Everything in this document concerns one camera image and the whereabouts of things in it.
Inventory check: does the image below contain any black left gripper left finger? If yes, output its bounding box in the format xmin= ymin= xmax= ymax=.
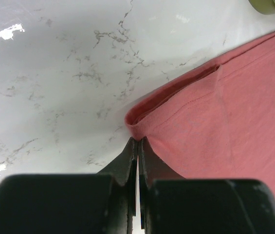
xmin=98 ymin=138 xmax=137 ymax=234

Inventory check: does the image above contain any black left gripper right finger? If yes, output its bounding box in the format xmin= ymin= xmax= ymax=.
xmin=138 ymin=137 xmax=184 ymax=234

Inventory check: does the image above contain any pink t-shirt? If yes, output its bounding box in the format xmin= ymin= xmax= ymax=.
xmin=125 ymin=32 xmax=275 ymax=195

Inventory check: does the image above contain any olive green plastic bin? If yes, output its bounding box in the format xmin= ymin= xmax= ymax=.
xmin=248 ymin=0 xmax=275 ymax=15

